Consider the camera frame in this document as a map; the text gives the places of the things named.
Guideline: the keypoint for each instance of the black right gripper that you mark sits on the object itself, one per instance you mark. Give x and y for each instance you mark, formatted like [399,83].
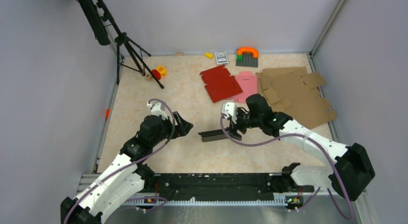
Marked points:
[233,127]

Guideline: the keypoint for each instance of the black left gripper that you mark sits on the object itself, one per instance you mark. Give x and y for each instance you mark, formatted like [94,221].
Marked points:
[183,125]

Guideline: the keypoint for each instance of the black corrugated paper box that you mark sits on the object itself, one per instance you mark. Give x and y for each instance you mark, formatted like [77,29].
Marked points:
[214,135]

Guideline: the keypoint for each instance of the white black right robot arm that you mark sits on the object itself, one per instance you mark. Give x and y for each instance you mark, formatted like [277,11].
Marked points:
[347,169]

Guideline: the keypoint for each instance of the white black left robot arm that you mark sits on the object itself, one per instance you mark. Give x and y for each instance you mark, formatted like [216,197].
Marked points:
[126,175]

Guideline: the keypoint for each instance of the playing card deck box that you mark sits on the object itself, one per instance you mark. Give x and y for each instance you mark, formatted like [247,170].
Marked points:
[221,58]

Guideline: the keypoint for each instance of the pink flat cardboard sheet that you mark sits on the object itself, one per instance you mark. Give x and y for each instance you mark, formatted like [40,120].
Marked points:
[247,81]

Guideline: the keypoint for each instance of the brown flat cardboard sheets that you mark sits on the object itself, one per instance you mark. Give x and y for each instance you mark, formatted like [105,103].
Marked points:
[295,92]

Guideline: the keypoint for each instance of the red flat cardboard sheet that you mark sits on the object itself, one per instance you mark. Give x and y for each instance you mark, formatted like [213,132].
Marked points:
[220,84]

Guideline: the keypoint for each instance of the small wooden cube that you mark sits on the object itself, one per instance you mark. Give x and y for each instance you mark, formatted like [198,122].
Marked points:
[149,77]

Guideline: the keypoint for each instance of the grey building baseplate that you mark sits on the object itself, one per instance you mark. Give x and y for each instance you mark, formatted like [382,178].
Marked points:
[247,61]

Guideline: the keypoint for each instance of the red yellow toy spool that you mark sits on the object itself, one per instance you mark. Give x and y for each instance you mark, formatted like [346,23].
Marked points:
[160,72]

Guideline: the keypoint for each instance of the orange arch toy block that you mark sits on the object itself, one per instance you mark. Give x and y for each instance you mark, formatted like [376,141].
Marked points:
[253,51]

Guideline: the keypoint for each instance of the yellow small block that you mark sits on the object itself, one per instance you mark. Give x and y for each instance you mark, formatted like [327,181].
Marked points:
[209,55]

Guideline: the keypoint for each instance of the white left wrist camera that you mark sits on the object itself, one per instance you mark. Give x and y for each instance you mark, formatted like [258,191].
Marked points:
[157,109]

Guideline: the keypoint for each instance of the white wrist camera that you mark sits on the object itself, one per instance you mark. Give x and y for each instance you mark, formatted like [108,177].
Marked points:
[229,111]
[157,109]

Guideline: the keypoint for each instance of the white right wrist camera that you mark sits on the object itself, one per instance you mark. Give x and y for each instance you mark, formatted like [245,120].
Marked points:
[229,111]

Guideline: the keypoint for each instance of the orange clip on frame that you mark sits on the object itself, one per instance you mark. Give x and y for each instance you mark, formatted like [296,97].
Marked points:
[107,113]

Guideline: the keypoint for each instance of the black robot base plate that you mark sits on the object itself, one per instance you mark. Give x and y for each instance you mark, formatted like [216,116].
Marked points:
[221,186]

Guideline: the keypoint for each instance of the black camera tripod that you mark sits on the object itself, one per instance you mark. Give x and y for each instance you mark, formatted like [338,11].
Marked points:
[107,32]

